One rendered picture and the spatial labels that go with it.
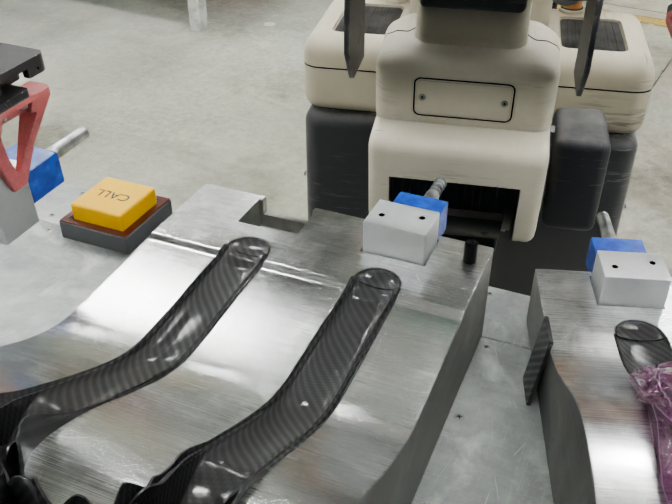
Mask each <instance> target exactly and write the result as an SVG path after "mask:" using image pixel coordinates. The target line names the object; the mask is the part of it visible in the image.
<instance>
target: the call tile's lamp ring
mask: <svg viewBox="0 0 672 504"><path fill-rule="evenodd" d="M156 200H159V202H158V203H157V204H156V205H155V206H153V207H152V208H151V209H150V210H149V211H147V212H146V213H145V214H144V215H143V216H142V217H140V218H139V219H138V220H137V221H136V222H135V223H133V224H132V225H131V226H130V227H129V228H127V229H126V230H125V231H124V232H122V231H118V230H114V229H110V228H106V227H102V226H99V225H95V224H91V223H87V222H83V221H79V220H75V219H71V217H72V216H73V212H72V211H71V212H69V213H68V214H67V215H65V216H64V217H63V218H62V219H60V221H62V222H66V223H70V224H74V225H77V226H81V227H85V228H89V229H93V230H97V231H100V232H104V233H108V234H112V235H116V236H120V237H123V238H126V237H127V236H128V235H129V234H131V233H132V232H133V231H134V230H135V229H136V228H137V227H139V226H140V225H141V224H142V223H143V222H144V221H146V220H147V219H148V218H149V217H150V216H151V215H153V214H154V213H155V212H156V211H157V210H158V209H159V208H161V207H162V206H163V205H164V204H165V203H166V202H168V201H169V200H170V198H165V197H161V196H157V195H156Z"/></svg>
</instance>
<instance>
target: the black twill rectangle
mask: <svg viewBox="0 0 672 504"><path fill-rule="evenodd" d="M552 346H553V338H552V332H551V327H550V321H549V317H548V316H545V317H544V320H543V323H542V325H541V328H540V331H539V334H538V337H537V339H536V342H535V345H534V348H533V351H532V353H531V356H530V359H529V362H528V365H527V367H526V370H525V373H524V376H523V384H524V392H525V400H526V405H528V406H530V404H531V402H532V399H533V396H534V394H535V391H536V388H537V386H538V383H539V380H540V378H541V375H542V372H543V370H544V367H545V364H546V362H547V359H548V356H549V354H550V351H551V348H552Z"/></svg>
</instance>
